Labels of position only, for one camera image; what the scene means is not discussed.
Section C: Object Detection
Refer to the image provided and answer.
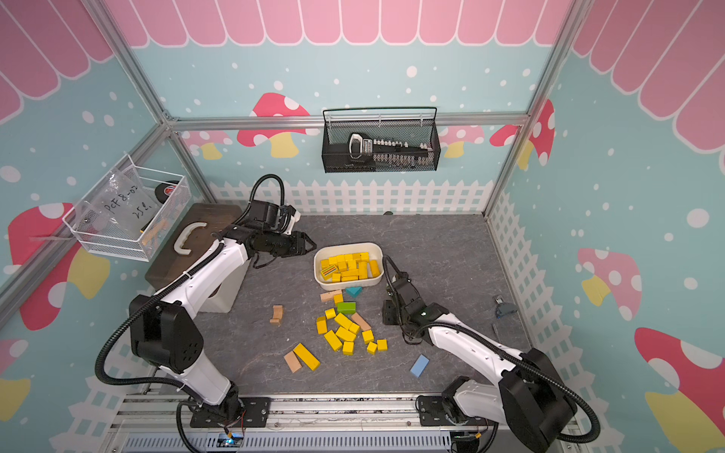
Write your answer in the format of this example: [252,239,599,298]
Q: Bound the yellow cylinder block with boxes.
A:
[369,260,381,279]

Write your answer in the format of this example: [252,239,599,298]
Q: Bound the rainbow striped block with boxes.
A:
[320,265,339,281]

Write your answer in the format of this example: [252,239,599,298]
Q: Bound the white oval plastic tub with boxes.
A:
[313,243,384,291]

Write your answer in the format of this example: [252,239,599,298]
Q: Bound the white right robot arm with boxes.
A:
[381,256,602,452]

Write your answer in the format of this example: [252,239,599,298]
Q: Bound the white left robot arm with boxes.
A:
[94,194,316,426]

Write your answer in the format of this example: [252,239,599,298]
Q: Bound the tan slanted block centre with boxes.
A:
[350,313,372,331]

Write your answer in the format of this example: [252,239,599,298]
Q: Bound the teal triangular block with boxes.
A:
[346,287,363,297]

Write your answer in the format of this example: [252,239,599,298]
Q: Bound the light blue block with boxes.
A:
[410,355,430,379]

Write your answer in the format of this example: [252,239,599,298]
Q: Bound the green rectangular block centre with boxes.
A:
[336,302,357,315]

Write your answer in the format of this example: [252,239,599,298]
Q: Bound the brown lidded storage box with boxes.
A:
[145,203,249,313]

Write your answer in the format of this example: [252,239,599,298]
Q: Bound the tan long block near tub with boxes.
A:
[320,290,342,303]

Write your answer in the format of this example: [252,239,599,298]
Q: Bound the brown small block left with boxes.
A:
[269,305,284,326]

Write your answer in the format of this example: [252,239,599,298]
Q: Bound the grey blue clamp tool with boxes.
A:
[494,294,518,319]

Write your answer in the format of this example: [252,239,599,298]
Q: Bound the black tape roll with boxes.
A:
[154,180,179,204]

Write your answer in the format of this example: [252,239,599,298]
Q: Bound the long yellow block bottom left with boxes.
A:
[293,344,320,371]

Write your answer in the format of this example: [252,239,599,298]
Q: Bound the tan wooden block bottom left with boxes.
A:
[284,351,302,373]

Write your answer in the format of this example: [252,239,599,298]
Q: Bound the clear wire wall basket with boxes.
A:
[62,155,192,262]

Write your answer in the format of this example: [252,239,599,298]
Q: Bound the black wire mesh basket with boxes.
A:
[321,107,441,174]

